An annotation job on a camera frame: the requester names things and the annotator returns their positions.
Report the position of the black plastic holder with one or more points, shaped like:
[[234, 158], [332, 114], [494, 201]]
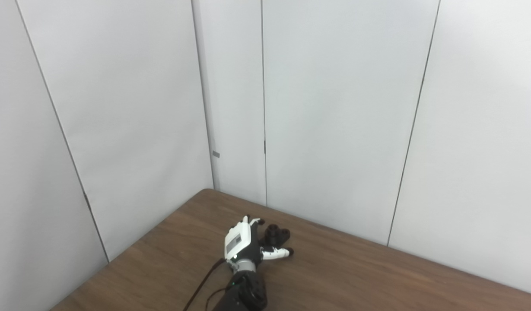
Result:
[[276, 235]]

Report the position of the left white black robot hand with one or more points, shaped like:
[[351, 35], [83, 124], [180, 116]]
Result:
[[237, 239]]

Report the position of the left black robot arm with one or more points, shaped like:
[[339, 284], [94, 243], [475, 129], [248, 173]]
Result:
[[243, 293]]

